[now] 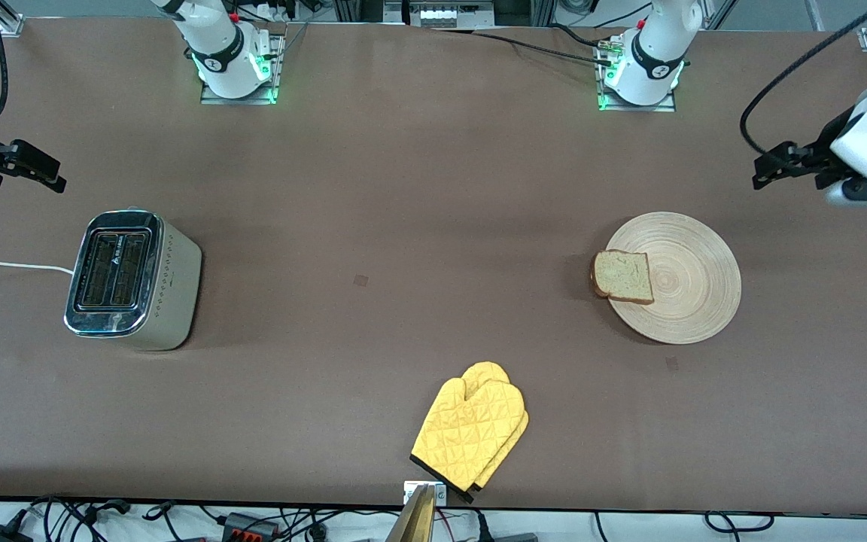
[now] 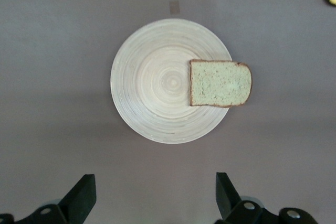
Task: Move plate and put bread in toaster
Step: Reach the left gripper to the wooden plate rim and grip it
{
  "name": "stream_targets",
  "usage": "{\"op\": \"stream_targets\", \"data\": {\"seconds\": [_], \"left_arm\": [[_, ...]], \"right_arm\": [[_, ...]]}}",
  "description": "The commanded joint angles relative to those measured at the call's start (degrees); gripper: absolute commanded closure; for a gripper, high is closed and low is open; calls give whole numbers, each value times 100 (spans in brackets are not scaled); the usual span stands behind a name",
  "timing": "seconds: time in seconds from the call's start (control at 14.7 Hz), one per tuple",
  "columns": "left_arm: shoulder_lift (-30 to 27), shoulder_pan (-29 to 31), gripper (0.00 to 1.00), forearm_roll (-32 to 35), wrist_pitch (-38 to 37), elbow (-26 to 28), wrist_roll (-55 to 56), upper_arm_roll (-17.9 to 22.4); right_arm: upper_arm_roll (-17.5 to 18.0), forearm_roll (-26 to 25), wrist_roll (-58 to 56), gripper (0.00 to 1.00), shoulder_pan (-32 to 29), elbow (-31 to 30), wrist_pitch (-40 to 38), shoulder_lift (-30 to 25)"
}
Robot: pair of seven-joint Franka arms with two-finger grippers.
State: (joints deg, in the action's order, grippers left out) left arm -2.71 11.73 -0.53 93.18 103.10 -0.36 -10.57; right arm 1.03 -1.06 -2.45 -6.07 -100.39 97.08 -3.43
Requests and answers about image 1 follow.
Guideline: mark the black plug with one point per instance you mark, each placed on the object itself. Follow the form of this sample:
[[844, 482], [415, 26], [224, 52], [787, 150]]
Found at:
[[512, 538]]

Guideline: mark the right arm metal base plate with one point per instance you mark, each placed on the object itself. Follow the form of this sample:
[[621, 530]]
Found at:
[[277, 64]]

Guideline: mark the white power strip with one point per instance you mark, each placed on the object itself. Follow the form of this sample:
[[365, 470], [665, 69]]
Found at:
[[441, 15]]

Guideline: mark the small silver metal bracket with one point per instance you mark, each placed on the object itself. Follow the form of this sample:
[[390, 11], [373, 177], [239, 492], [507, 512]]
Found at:
[[409, 493]]

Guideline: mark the black power adapter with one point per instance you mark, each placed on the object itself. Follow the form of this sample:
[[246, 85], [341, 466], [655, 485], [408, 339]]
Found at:
[[1, 536]]

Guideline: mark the round wooden plate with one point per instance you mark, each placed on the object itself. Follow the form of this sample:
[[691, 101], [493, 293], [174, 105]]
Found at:
[[693, 282]]

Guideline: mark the brown bread slice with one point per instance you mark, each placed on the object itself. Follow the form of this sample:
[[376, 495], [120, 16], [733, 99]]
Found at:
[[624, 276]]

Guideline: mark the yellow quilted oven mitt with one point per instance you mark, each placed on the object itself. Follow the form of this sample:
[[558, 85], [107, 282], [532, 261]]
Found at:
[[467, 429], [488, 369]]

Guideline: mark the silver two-slot toaster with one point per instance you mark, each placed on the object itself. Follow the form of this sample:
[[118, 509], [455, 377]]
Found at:
[[170, 286]]

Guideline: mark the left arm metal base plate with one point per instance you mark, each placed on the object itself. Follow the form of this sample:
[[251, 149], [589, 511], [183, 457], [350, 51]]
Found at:
[[670, 105]]

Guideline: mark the brass coloured stand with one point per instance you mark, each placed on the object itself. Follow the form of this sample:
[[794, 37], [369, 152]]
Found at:
[[415, 523]]

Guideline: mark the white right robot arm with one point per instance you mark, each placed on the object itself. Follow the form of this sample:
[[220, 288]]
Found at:
[[219, 45]]

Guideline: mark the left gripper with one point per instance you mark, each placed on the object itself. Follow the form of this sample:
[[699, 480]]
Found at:
[[826, 149]]

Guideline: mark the red black connector block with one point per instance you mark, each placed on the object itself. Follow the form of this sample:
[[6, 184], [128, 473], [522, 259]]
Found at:
[[249, 527]]

